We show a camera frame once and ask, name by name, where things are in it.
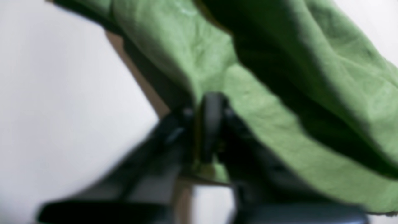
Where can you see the olive green t-shirt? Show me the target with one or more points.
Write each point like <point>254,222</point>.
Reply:
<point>304,78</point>

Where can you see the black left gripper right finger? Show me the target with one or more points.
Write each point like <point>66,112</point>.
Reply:
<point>267,191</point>

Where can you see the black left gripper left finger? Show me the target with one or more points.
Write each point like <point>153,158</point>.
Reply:
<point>139,190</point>

